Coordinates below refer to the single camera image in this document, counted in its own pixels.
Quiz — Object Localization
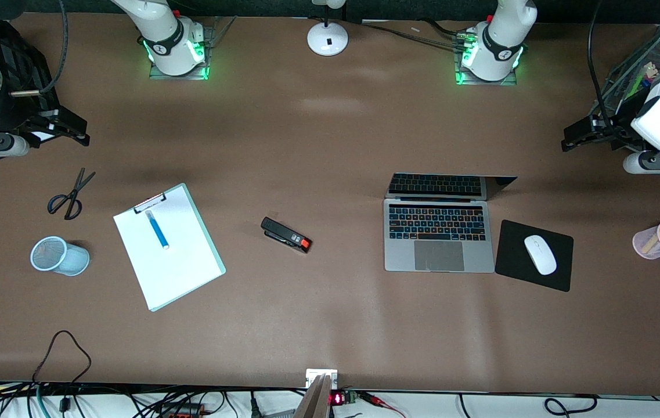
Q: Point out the black stapler with red end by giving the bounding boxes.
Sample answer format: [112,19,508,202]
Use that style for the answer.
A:
[260,217,312,254]

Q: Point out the wooden camera stand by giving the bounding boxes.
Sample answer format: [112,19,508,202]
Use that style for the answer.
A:
[294,369,339,418]

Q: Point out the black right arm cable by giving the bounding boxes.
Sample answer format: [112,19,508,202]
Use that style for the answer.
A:
[9,0,70,96]

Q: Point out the black base cable bundle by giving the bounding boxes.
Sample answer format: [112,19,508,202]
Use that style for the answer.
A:
[359,17,470,50]

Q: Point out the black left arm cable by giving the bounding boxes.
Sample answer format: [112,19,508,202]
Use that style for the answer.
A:
[587,0,623,125]

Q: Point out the blue mesh pen cup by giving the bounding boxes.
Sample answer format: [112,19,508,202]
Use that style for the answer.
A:
[30,236,91,277]

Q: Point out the thin black looped cable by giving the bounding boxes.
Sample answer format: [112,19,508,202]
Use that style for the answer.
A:
[32,330,92,387]

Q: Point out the black mesh desk organizer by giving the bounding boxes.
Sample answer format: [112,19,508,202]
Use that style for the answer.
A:
[594,23,660,149]

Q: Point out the black scissors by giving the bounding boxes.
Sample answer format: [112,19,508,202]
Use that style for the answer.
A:
[47,168,97,221]

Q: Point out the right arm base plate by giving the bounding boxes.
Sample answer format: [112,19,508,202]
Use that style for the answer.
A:
[148,24,211,81]

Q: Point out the blue marker with white cap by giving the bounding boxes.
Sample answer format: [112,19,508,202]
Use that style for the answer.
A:
[145,210,170,250]

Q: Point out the yellow pen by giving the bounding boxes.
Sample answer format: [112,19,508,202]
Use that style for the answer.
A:
[641,218,660,254]

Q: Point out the teal clipboard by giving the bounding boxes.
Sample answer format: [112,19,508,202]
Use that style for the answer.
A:
[113,183,227,313]

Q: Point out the silver laptop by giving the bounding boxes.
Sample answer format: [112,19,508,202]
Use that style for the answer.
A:
[384,172,518,273]

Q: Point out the black letter tray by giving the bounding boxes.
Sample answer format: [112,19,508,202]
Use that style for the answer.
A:
[0,16,56,135]

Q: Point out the white computer mouse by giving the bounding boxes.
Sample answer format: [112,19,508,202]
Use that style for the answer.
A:
[524,234,558,276]

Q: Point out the black coiled cable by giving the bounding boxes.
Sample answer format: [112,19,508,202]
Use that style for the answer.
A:
[543,394,598,417]

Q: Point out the black mouse pad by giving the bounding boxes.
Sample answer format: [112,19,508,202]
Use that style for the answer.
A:
[494,219,575,293]

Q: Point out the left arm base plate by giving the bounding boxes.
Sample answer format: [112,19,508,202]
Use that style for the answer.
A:
[454,34,520,87]

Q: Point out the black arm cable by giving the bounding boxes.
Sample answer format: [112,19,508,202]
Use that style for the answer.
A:
[9,0,70,96]
[587,0,623,125]

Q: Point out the white paper sheet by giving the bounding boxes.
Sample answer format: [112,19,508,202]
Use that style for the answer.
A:
[113,187,223,309]

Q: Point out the white lamp base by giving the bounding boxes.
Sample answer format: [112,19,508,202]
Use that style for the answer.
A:
[306,0,349,57]

